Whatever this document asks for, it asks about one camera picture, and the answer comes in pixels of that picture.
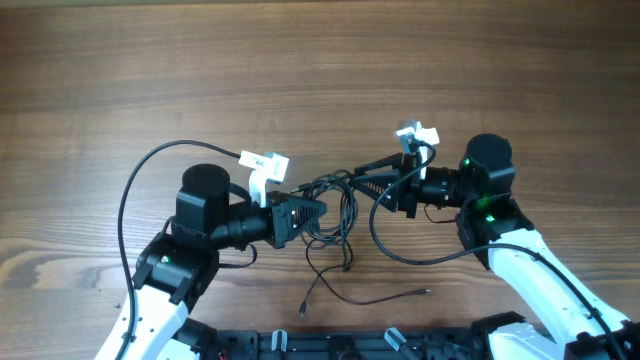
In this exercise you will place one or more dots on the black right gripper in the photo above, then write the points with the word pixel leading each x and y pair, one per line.
pixel 385 180

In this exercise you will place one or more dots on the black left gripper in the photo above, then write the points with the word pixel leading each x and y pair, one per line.
pixel 284 225

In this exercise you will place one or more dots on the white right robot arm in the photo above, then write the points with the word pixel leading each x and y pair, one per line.
pixel 492 227

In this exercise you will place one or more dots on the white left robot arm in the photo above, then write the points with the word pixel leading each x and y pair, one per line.
pixel 178 265

